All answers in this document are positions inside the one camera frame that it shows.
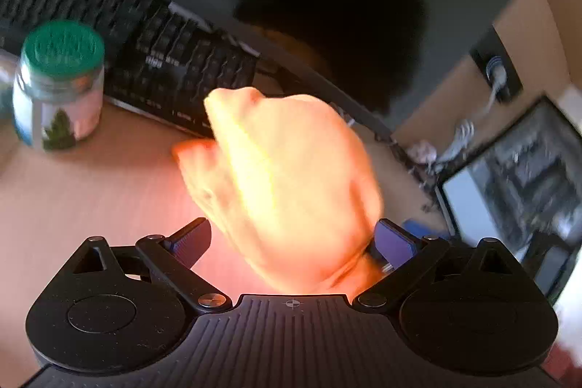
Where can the black wall power strip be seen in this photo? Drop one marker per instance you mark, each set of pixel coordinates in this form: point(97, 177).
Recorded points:
point(489, 51)

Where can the white computer case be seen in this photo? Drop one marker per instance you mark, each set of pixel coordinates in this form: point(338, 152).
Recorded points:
point(509, 197)

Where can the black keyboard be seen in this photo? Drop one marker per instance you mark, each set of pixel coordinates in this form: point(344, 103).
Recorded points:
point(150, 47)

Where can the orange pumpkin costume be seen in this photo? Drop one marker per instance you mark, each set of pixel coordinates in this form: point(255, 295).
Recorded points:
point(291, 179)

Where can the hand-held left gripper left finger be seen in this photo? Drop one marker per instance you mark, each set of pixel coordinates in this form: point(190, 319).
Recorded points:
point(191, 240)

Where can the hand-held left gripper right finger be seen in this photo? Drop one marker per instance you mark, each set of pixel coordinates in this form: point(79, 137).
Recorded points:
point(395, 240)

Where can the crumpled tissue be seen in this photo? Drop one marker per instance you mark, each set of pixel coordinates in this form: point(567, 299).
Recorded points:
point(422, 151)

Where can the glass jar with green lid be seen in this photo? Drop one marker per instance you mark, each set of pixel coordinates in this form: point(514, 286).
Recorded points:
point(59, 97)

